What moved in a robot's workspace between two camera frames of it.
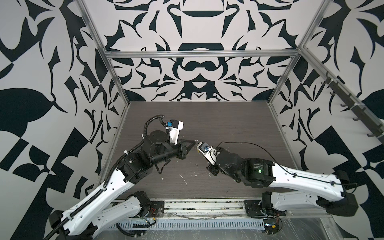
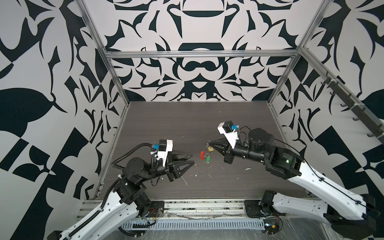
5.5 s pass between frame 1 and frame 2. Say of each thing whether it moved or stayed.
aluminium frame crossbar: stayed
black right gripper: moved
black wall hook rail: stayed
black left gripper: moved
